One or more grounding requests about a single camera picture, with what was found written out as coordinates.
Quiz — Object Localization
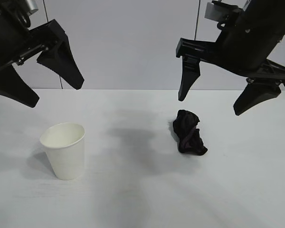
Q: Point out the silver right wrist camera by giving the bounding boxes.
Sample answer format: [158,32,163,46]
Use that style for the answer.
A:
[205,0,247,30]

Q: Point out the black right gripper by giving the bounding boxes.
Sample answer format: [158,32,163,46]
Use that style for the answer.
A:
[175,0,285,116]

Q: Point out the white paper cup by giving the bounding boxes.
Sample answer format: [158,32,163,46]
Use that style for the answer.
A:
[39,122,86,181]

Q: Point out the black cloth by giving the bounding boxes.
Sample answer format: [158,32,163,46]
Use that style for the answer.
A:
[172,109,209,157]

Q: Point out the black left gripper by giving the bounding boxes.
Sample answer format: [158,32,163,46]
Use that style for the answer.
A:
[0,0,85,108]

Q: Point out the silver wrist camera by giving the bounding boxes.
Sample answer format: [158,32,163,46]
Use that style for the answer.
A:
[205,0,247,30]
[26,0,39,10]

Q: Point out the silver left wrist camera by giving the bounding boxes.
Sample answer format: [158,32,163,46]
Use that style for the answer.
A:
[26,0,39,10]

